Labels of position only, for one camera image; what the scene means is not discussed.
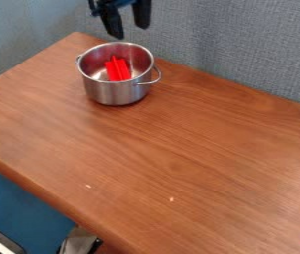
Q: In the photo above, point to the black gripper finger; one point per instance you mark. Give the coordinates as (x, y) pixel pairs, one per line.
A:
(112, 23)
(142, 13)

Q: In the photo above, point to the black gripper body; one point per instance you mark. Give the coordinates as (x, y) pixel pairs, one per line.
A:
(100, 6)

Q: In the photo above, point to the red star-shaped block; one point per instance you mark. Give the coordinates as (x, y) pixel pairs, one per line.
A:
(116, 69)

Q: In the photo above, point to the stainless steel pot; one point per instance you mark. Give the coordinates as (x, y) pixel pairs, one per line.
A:
(116, 93)

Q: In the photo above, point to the grey metal bracket under table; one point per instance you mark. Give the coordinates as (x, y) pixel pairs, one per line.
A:
(79, 242)

